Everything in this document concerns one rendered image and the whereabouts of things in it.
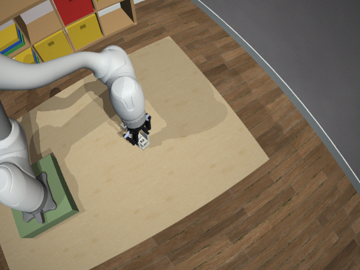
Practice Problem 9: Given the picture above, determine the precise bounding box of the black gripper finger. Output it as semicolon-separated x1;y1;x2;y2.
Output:
123;131;141;148
142;113;151;140

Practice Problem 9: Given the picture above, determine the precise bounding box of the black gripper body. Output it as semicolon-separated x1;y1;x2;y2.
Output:
127;122;145;134

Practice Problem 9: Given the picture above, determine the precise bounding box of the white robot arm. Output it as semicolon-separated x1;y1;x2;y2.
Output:
0;45;146;224

